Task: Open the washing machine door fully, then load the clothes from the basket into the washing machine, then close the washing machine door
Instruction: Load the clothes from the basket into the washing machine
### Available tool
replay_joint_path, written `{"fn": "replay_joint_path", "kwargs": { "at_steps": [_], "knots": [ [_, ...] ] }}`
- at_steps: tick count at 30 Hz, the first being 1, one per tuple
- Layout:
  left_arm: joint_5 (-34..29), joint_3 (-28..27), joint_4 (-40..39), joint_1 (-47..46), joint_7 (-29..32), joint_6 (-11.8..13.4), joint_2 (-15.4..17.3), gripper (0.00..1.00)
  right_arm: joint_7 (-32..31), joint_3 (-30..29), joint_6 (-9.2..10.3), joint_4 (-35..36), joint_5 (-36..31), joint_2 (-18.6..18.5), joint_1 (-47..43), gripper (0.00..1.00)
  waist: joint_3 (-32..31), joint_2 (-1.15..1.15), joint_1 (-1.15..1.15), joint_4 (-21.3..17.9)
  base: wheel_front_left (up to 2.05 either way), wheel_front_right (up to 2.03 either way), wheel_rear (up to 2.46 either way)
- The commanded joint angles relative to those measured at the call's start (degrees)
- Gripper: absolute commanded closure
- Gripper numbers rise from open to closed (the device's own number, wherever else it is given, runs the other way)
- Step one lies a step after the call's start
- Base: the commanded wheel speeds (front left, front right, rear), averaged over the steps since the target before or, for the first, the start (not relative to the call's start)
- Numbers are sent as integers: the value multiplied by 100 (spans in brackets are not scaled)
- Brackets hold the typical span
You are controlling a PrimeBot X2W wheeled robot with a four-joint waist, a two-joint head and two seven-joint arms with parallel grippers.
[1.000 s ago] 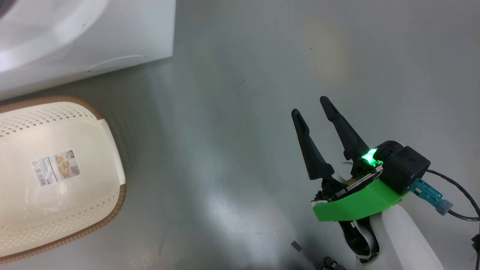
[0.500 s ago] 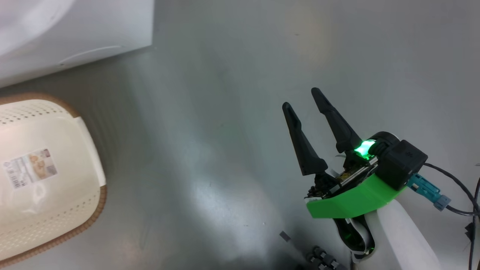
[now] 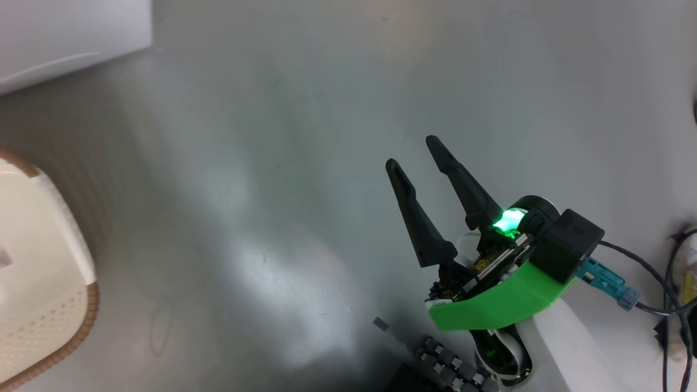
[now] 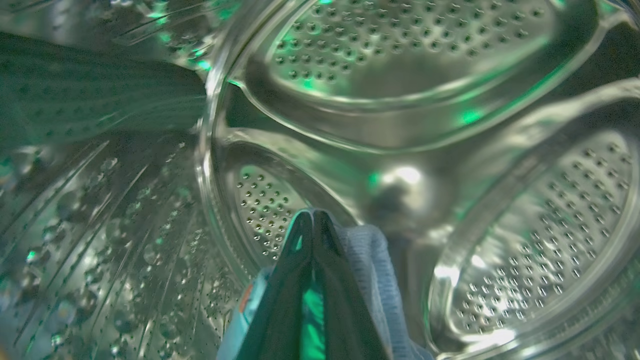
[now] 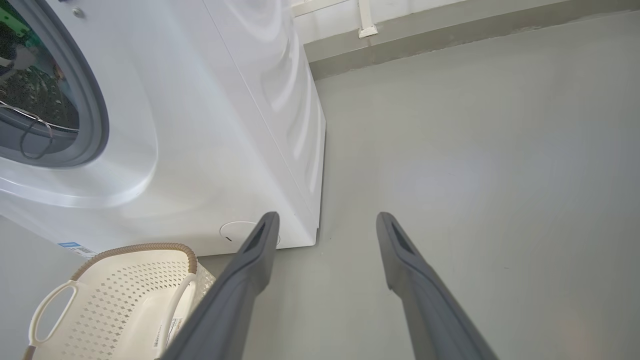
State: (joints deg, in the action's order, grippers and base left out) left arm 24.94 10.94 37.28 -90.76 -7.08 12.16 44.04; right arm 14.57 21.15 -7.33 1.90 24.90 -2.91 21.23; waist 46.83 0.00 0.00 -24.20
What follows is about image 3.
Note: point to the white front-load washing machine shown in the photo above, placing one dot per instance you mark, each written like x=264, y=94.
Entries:
x=65, y=32

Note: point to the cream perforated laundry basket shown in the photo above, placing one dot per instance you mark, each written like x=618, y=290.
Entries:
x=38, y=272

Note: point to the small grey floor tape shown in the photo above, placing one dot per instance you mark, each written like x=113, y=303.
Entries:
x=381, y=324

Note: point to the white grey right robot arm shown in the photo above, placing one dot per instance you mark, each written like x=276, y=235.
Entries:
x=577, y=348

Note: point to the teal right camera connector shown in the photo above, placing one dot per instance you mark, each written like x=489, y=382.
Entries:
x=604, y=280

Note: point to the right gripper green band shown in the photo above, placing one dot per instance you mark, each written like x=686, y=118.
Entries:
x=501, y=305

